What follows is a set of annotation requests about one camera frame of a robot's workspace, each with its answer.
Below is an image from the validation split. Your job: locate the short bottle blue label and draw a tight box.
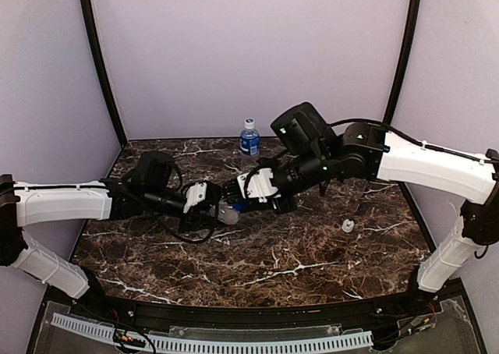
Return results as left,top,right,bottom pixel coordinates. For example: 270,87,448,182
239,119,260,173

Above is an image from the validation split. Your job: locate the white bottle cap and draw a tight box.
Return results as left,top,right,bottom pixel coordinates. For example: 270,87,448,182
342,219,355,233

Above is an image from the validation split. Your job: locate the tall bottle blue cap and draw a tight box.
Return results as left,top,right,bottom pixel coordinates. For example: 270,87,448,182
210,201,241,225

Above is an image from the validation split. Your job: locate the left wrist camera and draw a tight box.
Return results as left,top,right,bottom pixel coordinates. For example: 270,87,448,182
182,181,221,214

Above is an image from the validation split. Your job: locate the white slotted cable duct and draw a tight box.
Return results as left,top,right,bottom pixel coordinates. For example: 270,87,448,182
50,313,373,353

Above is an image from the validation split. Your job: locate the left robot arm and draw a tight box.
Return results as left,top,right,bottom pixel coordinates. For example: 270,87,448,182
1,151,220,299

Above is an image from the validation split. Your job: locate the left black frame post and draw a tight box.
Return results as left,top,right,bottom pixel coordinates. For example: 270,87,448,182
80,0,128,148

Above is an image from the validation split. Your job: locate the black front table rail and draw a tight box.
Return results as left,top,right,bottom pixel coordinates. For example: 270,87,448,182
46,287,445,334

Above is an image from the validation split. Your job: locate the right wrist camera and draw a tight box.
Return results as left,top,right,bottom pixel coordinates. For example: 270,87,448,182
221,168,281,204

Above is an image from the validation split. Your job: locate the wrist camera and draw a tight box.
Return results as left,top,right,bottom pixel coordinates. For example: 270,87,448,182
221,168,281,204
182,181,221,214

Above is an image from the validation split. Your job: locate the right black frame post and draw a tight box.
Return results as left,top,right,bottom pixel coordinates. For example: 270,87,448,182
383,0,421,125

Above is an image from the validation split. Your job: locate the black frame post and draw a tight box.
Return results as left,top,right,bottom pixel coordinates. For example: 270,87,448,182
80,0,128,148
383,0,421,125

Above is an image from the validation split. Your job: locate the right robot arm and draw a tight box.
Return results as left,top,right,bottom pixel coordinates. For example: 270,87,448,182
271,102,498,293

